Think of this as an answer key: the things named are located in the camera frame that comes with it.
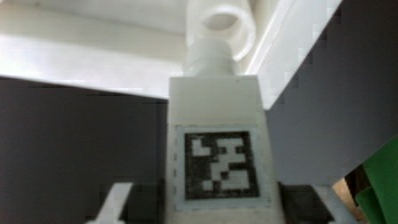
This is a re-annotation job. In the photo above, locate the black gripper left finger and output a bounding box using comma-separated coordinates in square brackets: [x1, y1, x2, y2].
[84, 182, 162, 224]

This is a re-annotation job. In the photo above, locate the white square tabletop part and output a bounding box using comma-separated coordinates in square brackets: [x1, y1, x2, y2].
[0, 0, 344, 107]

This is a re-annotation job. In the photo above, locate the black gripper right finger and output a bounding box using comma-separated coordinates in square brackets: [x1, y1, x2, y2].
[276, 181, 363, 224]

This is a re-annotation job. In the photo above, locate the white leg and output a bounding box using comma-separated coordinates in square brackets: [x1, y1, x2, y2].
[166, 39, 285, 224]

